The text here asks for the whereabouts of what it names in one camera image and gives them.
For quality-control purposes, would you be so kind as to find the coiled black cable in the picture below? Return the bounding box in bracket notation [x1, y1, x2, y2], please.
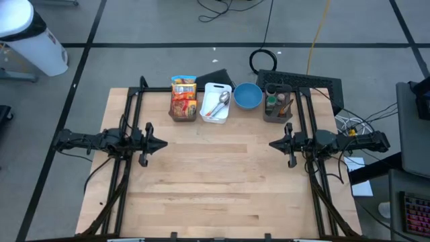
[249, 0, 278, 75]

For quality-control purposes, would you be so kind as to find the orange taco mix pouch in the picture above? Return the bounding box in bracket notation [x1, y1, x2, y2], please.
[277, 98, 295, 118]

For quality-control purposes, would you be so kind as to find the black desk beam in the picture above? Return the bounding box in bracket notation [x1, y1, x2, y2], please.
[347, 151, 403, 186]

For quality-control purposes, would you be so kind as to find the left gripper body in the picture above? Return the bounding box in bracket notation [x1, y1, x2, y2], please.
[134, 122, 154, 168]

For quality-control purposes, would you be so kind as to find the white cable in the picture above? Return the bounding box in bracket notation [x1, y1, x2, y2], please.
[335, 112, 376, 137]

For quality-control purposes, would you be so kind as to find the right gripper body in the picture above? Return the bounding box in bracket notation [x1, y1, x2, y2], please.
[284, 122, 308, 169]

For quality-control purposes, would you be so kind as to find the yellow cable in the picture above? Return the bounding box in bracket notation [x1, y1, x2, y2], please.
[306, 0, 333, 75]

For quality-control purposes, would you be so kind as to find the black triangular panel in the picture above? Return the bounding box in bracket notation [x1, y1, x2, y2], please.
[193, 69, 234, 90]

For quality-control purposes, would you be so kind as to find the grey desk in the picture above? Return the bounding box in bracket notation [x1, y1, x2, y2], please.
[395, 80, 430, 179]

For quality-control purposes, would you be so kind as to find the backlit keyboard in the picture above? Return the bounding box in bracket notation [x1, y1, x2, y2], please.
[398, 190, 430, 238]

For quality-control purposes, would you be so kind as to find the white round device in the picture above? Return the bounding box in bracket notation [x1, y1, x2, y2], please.
[378, 201, 392, 219]

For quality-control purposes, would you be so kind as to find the white trash can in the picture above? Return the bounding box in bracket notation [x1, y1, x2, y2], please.
[0, 0, 69, 77]

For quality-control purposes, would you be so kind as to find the silver spoon with orange handle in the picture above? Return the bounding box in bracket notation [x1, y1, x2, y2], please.
[205, 97, 229, 118]

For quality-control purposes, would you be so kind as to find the blue bowl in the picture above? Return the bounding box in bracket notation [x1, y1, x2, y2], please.
[233, 82, 264, 110]

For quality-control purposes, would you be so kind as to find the black caster wheel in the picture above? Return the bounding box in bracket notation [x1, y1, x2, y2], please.
[0, 105, 13, 122]

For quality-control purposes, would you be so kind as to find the white paper sheet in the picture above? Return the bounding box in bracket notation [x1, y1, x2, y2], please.
[343, 156, 374, 198]

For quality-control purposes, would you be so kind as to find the white plastic bin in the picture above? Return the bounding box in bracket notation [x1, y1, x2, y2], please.
[200, 82, 233, 124]

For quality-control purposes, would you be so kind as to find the black perforated panel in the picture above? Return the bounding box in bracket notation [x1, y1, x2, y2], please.
[255, 69, 345, 117]

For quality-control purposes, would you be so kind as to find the red ramen packet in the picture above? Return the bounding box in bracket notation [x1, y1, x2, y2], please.
[171, 99, 198, 118]

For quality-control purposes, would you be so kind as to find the loose black floor cable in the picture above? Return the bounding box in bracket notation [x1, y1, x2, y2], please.
[196, 0, 267, 24]

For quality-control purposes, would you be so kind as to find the metal floor stand base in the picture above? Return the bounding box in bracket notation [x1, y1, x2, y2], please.
[0, 43, 38, 83]

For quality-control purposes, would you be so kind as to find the grey plastic bin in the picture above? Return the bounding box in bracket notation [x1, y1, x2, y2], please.
[263, 83, 294, 124]
[168, 82, 198, 122]

